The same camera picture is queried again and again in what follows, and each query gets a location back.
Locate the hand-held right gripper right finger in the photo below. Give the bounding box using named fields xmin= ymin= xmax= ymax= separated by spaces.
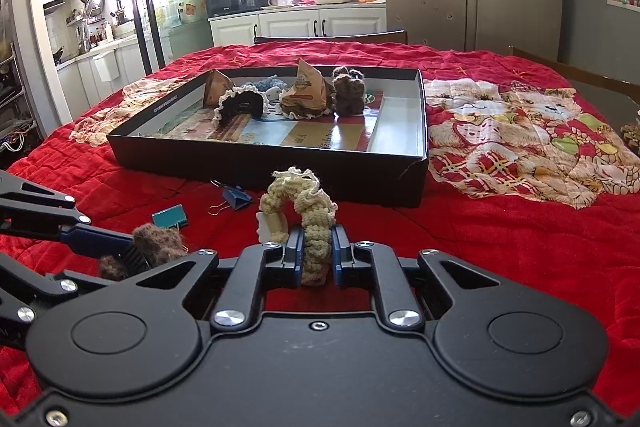
xmin=331 ymin=224 xmax=506 ymax=330

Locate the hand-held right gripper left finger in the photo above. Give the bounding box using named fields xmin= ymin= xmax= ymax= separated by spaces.
xmin=135 ymin=224 xmax=306 ymax=332

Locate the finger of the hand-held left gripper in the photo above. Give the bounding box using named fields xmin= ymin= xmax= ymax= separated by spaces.
xmin=0 ymin=252 xmax=108 ymax=352
xmin=0 ymin=169 xmax=135 ymax=258

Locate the cream knitted scrunchie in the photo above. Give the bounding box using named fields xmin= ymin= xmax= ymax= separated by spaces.
xmin=256 ymin=167 xmax=338 ymax=288

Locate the brown fuzzy claw clip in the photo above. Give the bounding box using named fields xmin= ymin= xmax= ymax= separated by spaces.
xmin=98 ymin=222 xmax=188 ymax=282

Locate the black cardboard box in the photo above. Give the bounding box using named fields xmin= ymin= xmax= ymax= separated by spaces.
xmin=106 ymin=67 xmax=430 ymax=208

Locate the olive brown knitted scrunchie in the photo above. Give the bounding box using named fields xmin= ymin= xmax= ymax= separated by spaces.
xmin=279 ymin=99 xmax=333 ymax=120

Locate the black scrunchie with lace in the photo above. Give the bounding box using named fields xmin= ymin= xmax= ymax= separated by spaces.
xmin=212 ymin=86 xmax=266 ymax=124

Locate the blue white knitted scrunchie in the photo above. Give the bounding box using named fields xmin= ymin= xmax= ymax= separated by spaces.
xmin=240 ymin=76 xmax=288 ymax=102

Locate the tan triangular snack packet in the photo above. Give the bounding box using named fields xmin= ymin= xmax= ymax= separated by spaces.
xmin=280 ymin=58 xmax=331 ymax=106
xmin=202 ymin=69 xmax=236 ymax=108

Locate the teal binder clip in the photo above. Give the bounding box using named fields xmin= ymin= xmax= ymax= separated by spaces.
xmin=151 ymin=204 xmax=190 ymax=230

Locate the blue binder clip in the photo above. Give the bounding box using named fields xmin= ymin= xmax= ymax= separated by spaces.
xmin=209 ymin=179 xmax=252 ymax=215

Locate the beige floral cloth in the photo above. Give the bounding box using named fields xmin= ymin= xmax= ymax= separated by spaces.
xmin=69 ymin=77 xmax=213 ymax=146

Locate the metal storage rack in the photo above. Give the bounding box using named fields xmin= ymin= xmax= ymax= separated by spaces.
xmin=0 ymin=42 xmax=46 ymax=152

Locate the brown crochet hair clip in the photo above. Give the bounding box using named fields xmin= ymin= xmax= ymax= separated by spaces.
xmin=331 ymin=66 xmax=370 ymax=116

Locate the white hanging bin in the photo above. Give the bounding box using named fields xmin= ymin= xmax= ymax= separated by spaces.
xmin=92 ymin=49 xmax=121 ymax=82

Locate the cat print cloth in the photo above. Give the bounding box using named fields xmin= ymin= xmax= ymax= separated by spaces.
xmin=422 ymin=78 xmax=640 ymax=210

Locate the dark wooden chair back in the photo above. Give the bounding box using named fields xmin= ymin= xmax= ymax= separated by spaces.
xmin=252 ymin=29 xmax=408 ymax=45

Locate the white kitchen cabinet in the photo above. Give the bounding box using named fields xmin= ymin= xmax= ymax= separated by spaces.
xmin=209 ymin=3 xmax=388 ymax=48

